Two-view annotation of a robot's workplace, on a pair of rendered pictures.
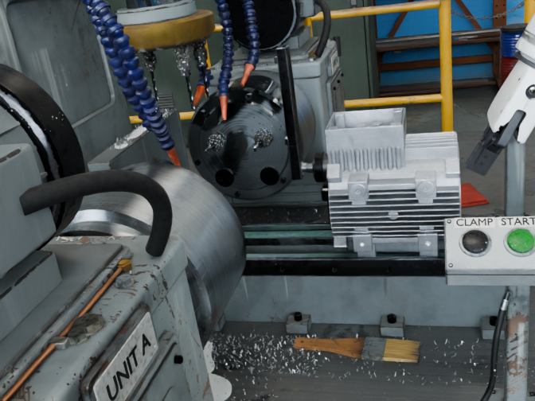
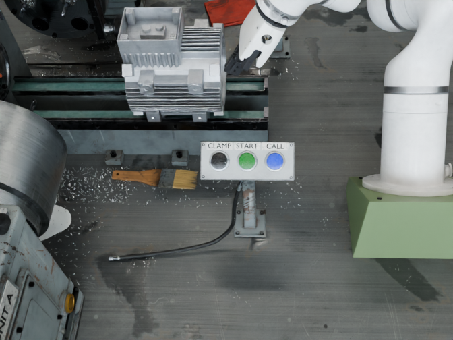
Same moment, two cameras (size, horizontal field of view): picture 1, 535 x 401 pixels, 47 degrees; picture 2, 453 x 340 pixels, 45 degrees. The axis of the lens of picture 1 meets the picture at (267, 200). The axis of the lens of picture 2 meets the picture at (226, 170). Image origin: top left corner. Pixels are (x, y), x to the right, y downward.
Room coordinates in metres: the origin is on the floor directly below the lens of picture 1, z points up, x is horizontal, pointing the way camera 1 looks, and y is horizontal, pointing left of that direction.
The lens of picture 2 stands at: (0.07, -0.15, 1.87)
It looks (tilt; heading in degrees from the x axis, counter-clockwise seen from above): 55 degrees down; 350
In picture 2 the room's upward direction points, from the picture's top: 5 degrees counter-clockwise
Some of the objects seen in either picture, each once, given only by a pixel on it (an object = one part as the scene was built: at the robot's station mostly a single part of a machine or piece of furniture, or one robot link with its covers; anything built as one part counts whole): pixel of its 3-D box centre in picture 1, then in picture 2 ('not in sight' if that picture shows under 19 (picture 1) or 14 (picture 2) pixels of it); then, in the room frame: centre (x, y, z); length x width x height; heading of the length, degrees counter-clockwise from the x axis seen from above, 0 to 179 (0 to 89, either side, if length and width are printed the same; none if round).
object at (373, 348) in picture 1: (355, 347); (154, 177); (0.83, -0.11, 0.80); 0.21 x 0.05 x 0.01; 69
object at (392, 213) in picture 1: (396, 192); (178, 70); (0.95, -0.21, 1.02); 0.20 x 0.19 x 0.19; 73
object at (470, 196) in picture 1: (449, 196); (232, 10); (1.36, -0.43, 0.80); 0.15 x 0.12 x 0.01; 90
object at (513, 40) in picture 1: (517, 42); not in sight; (1.17, -0.51, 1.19); 0.06 x 0.06 x 0.04
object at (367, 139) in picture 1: (368, 139); (153, 37); (0.96, -0.18, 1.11); 0.12 x 0.11 x 0.07; 73
